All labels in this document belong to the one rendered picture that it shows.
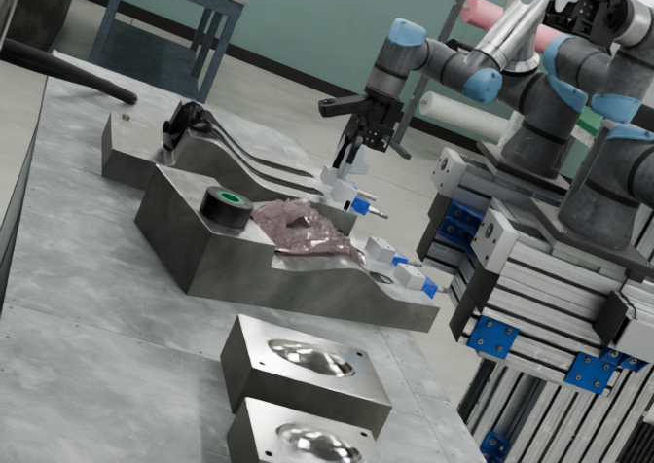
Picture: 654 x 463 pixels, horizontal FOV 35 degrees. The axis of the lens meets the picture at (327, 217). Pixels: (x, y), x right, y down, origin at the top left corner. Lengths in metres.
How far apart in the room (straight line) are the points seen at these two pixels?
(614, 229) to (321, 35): 6.75
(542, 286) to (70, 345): 1.06
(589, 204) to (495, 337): 0.33
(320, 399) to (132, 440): 0.27
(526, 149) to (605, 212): 0.51
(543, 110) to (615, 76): 0.75
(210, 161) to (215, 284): 0.42
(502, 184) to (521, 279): 0.51
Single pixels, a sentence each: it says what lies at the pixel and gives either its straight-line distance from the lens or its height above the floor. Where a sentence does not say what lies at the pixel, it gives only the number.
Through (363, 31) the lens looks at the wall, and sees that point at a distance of 8.74.
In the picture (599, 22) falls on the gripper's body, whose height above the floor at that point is 1.42.
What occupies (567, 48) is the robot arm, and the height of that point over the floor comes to 1.36.
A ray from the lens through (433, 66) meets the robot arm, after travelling 2.20.
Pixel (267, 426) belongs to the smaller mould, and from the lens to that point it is 1.21.
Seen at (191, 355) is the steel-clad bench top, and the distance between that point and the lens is 1.43.
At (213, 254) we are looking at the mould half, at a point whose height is 0.88.
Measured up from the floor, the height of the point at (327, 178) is 0.90.
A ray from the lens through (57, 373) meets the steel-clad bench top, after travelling 1.28.
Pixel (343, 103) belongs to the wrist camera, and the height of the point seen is 1.06.
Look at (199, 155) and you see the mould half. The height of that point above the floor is 0.90.
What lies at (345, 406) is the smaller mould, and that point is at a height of 0.85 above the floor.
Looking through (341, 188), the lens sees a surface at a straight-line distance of 2.09.
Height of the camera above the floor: 1.41
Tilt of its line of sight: 16 degrees down
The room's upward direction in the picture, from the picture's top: 24 degrees clockwise
